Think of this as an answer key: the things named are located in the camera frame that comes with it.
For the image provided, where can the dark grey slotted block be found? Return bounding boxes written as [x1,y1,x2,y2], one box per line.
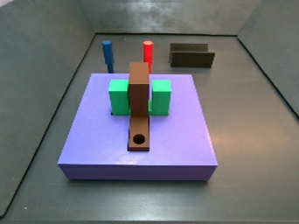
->
[169,43,215,68]

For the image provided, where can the purple base board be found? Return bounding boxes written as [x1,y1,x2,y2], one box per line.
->
[59,73,217,180]

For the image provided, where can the green U-shaped block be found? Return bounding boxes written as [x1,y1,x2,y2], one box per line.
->
[108,80,172,116]

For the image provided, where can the blue cylindrical peg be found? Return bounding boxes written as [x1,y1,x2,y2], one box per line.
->
[101,40,115,74]

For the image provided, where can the brown L-shaped block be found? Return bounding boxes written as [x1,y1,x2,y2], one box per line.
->
[128,62,149,151]

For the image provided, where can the red cylindrical peg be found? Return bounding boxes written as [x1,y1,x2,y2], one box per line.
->
[143,40,153,71]

